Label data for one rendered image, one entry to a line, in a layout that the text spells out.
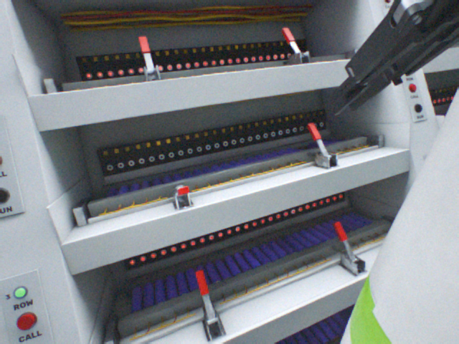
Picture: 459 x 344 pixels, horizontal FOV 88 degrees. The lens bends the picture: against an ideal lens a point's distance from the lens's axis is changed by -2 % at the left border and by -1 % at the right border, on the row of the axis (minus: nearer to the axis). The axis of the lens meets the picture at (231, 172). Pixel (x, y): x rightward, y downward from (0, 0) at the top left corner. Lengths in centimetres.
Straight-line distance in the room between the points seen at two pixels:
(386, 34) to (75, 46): 57
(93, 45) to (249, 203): 48
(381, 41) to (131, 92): 31
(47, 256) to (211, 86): 32
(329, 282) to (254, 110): 41
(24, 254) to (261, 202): 31
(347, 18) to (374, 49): 38
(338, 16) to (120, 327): 76
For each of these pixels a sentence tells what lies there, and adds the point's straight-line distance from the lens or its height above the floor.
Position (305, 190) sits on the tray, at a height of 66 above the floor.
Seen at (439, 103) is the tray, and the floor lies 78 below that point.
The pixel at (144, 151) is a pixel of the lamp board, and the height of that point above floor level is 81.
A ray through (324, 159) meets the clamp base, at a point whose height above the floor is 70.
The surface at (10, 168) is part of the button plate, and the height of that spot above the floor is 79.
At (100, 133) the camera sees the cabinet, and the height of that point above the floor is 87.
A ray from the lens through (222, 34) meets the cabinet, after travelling 70.
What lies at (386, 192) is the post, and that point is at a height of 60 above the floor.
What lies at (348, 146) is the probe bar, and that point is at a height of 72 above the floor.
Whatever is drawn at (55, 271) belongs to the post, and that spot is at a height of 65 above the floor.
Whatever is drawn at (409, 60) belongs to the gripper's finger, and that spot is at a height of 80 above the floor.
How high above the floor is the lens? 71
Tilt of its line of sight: 2 degrees up
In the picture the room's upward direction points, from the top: 14 degrees counter-clockwise
